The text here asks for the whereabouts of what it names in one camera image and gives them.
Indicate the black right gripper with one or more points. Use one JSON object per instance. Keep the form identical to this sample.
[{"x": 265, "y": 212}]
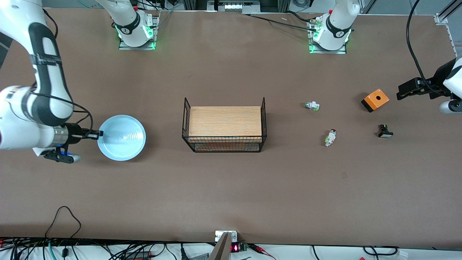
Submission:
[{"x": 74, "y": 131}]

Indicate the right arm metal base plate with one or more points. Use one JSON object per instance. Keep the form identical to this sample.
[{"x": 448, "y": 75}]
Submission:
[{"x": 153, "y": 27}]

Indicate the light blue round plate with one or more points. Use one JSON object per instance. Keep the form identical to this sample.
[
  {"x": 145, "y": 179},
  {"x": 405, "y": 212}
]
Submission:
[{"x": 122, "y": 139}]

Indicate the green push button switch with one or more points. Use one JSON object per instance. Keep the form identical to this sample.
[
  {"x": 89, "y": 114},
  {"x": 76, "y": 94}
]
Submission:
[{"x": 312, "y": 106}]

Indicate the red push button switch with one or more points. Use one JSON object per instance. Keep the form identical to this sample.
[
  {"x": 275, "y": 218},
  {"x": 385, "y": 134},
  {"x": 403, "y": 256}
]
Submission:
[{"x": 330, "y": 138}]

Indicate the small red display board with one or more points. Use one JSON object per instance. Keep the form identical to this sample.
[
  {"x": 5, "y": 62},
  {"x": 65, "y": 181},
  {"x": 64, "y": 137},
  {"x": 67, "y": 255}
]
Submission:
[{"x": 236, "y": 247}]

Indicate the aluminium frame profile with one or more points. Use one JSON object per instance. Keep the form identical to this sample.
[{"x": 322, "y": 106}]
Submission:
[{"x": 443, "y": 17}]

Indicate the black rectangular white-lens button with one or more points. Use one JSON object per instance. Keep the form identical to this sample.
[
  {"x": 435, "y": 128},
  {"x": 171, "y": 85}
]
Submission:
[{"x": 385, "y": 133}]

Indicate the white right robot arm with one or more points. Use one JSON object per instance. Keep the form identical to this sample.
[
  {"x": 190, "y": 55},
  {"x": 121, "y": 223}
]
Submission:
[{"x": 47, "y": 72}]

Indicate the orange button enclosure box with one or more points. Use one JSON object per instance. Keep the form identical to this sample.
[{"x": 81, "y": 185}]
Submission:
[{"x": 377, "y": 98}]

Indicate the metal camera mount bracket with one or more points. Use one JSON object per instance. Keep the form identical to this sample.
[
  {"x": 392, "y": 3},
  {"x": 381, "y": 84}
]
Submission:
[{"x": 221, "y": 249}]

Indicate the red black probe leads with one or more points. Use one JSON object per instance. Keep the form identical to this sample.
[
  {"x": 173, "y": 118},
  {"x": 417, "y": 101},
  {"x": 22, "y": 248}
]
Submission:
[{"x": 261, "y": 250}]

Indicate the wooden shelf board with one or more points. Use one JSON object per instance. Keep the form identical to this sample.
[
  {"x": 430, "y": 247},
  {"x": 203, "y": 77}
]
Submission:
[{"x": 225, "y": 121}]

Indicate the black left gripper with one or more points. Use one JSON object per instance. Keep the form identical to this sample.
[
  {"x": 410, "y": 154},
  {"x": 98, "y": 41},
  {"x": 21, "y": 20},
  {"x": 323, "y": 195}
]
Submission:
[{"x": 439, "y": 79}]

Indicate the white power strip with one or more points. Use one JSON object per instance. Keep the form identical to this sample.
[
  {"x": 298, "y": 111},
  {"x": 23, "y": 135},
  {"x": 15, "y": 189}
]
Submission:
[{"x": 234, "y": 6}]

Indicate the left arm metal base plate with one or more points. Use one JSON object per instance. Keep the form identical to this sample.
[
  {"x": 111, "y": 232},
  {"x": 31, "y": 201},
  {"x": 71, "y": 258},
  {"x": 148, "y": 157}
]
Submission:
[{"x": 328, "y": 51}]

